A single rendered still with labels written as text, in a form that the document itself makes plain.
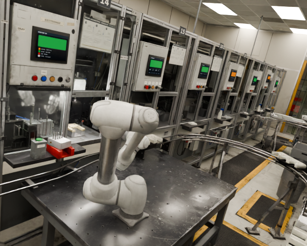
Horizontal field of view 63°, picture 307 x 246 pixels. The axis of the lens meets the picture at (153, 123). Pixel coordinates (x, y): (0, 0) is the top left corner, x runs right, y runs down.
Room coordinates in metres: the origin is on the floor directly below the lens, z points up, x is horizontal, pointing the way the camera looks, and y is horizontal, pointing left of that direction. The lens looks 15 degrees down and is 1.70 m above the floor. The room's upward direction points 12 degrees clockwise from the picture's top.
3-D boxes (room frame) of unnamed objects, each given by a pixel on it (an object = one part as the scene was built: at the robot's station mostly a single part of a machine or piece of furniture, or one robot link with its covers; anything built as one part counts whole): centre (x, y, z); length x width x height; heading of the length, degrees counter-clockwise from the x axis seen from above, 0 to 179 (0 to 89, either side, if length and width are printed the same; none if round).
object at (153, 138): (2.43, 0.03, 0.84); 0.36 x 0.14 x 0.10; 145
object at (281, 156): (2.76, -1.61, 0.84); 0.37 x 0.14 x 0.10; 23
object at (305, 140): (6.97, -4.33, 0.48); 0.84 x 0.58 x 0.97; 153
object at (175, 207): (1.84, -0.04, 0.66); 1.50 x 1.06 x 0.04; 145
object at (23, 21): (1.68, 0.85, 1.60); 0.42 x 0.29 x 0.46; 145
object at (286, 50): (9.72, -2.87, 1.65); 3.78 x 0.08 x 3.30; 55
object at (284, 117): (6.16, -3.27, 0.48); 0.88 x 0.56 x 0.96; 73
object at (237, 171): (5.51, -2.55, 0.01); 5.85 x 0.59 x 0.01; 145
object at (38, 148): (1.52, 0.72, 0.97); 0.08 x 0.08 x 0.12; 55
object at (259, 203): (3.06, -1.76, 0.01); 1.00 x 0.55 x 0.01; 145
